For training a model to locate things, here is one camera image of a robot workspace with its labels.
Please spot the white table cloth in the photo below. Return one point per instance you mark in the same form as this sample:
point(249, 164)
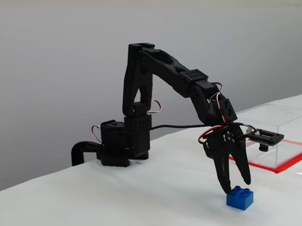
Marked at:
point(127, 204)

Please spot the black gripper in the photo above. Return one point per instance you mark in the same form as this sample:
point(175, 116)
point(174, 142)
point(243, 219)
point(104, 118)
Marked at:
point(227, 145)

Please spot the red tape frame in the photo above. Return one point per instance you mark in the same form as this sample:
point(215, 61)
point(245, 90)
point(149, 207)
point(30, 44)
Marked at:
point(294, 162)

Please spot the blue lego brick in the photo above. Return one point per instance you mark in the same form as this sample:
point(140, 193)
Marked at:
point(239, 201)

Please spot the black table clamp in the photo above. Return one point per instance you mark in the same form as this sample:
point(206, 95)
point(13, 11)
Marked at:
point(77, 150)

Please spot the black wrist camera board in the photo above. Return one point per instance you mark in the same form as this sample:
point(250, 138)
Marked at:
point(270, 137)

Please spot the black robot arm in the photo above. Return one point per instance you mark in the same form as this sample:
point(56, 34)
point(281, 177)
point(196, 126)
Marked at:
point(143, 89)

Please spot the transparent plastic box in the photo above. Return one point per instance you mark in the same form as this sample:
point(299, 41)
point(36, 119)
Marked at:
point(291, 123)

